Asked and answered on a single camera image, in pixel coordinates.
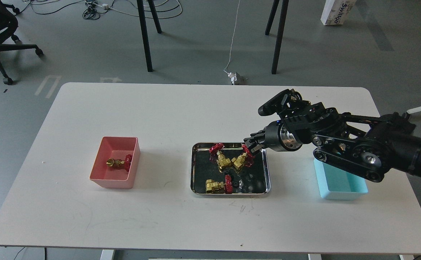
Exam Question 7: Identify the light blue plastic box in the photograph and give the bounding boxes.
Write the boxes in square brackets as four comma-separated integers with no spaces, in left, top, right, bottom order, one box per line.
[313,159,368,200]

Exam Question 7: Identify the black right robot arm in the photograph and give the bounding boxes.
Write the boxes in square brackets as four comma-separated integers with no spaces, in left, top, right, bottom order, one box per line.
[244,89,421,183]

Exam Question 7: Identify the white cardboard box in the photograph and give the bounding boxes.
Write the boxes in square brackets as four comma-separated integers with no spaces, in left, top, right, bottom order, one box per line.
[321,0,356,25]

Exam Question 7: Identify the black table leg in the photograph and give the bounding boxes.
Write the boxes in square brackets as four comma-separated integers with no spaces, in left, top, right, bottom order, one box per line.
[265,0,279,36]
[136,0,154,72]
[147,0,162,34]
[271,0,289,74]

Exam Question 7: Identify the metal tray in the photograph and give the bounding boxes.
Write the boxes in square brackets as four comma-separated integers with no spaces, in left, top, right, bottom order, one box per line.
[190,143,270,197]

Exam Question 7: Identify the white cable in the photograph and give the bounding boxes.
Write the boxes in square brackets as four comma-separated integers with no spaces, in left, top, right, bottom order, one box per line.
[224,0,241,74]

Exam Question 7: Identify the tangled floor cables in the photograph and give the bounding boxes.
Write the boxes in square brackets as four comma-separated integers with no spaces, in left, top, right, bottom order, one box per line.
[23,0,183,21]

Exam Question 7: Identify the white power adapter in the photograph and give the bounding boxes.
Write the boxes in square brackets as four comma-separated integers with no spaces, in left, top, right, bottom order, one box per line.
[227,72,245,85]

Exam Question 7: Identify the brass valve red handle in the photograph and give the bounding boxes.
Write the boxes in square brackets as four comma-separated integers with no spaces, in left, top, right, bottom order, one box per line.
[209,143,232,173]
[105,154,133,172]
[231,144,255,170]
[205,174,233,194]

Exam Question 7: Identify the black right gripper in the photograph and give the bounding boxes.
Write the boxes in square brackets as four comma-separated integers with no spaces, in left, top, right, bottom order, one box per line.
[243,121,303,155]

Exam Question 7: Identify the pink plastic box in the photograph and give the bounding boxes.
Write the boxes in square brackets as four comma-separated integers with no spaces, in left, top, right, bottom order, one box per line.
[90,136,140,189]

